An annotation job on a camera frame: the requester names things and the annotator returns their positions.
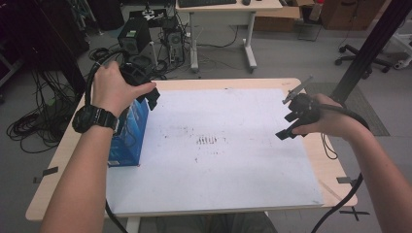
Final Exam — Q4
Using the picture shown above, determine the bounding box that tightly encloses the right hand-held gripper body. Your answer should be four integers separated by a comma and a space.
282, 76, 322, 126

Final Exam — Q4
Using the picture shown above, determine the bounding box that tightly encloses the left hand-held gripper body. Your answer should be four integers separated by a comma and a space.
119, 53, 156, 86

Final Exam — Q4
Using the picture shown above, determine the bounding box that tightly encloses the blue cardboard box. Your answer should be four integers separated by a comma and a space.
107, 96, 151, 168

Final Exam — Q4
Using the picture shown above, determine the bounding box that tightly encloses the person's left hand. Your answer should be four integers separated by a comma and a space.
91, 61, 157, 118

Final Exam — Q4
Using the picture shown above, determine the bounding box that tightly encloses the person's right hand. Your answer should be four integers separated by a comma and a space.
291, 93, 370, 142

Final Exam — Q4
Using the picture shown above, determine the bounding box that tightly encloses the black computer tower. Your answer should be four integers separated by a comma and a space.
117, 16, 154, 57

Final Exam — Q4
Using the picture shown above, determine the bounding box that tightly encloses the open computer case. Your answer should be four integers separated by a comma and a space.
163, 27, 186, 66

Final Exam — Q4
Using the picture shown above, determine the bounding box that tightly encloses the black wrist watch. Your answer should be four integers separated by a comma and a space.
71, 104, 120, 134

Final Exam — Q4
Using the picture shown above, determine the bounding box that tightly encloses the black box with white print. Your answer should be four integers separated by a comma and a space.
128, 8, 169, 28

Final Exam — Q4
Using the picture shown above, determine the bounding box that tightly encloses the white mat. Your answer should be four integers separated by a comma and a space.
105, 87, 325, 217

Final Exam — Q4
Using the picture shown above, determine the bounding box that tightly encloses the beige tape strip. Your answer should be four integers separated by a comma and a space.
319, 179, 344, 203

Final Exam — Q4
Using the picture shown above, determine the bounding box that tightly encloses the black office chair base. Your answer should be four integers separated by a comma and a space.
334, 44, 393, 74

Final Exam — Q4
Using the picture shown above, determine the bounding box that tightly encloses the black tape strip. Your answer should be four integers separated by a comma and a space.
33, 166, 60, 184
335, 176, 361, 187

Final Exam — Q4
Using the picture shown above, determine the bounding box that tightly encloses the flat brown cardboard box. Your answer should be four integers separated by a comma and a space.
253, 5, 302, 33

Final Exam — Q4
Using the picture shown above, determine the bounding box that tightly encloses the black keyboard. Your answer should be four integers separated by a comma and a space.
177, 0, 238, 9

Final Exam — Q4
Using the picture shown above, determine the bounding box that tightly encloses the bottle with red cap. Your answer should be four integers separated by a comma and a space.
309, 0, 325, 22

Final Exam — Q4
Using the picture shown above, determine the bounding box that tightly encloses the white desk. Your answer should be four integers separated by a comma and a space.
174, 0, 284, 74

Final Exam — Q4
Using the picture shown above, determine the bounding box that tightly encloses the black tape cross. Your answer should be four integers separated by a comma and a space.
339, 207, 371, 222

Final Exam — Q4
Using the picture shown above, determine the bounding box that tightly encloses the dark curtain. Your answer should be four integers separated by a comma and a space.
0, 0, 90, 98

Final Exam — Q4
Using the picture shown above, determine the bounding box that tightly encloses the large brown cardboard box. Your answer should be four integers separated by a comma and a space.
320, 0, 387, 32

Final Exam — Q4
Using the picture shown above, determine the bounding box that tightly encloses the white table leg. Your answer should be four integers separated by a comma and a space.
125, 216, 141, 233

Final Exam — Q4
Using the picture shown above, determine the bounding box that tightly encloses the thin black cable loop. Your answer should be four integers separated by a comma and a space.
320, 132, 339, 160

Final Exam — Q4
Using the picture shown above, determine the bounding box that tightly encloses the right gripper black sleeved cable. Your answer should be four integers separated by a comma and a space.
310, 103, 370, 233

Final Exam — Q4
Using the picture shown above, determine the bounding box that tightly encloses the small black cable coil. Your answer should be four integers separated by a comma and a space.
87, 47, 111, 61

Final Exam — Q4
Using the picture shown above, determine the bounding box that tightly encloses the black wire rack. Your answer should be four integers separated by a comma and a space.
296, 18, 324, 42

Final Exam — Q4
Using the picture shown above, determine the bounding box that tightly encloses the black metal post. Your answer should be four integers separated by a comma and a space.
329, 0, 412, 105

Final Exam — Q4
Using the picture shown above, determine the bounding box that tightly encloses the bundle of black floor cables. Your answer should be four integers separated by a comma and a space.
6, 69, 81, 154

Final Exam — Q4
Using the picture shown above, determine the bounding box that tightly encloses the white metal frame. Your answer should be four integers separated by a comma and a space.
392, 32, 412, 71

